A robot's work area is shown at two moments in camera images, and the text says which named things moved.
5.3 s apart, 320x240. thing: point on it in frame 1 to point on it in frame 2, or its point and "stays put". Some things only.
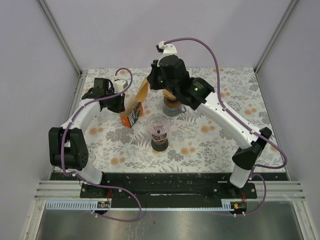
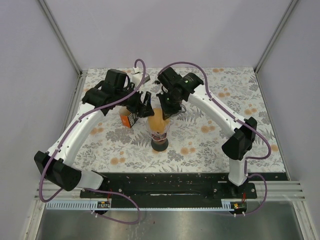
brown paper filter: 143,92 to 156,122
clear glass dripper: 158,125 stays put
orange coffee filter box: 129,117 stays put
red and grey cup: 161,145 stays put
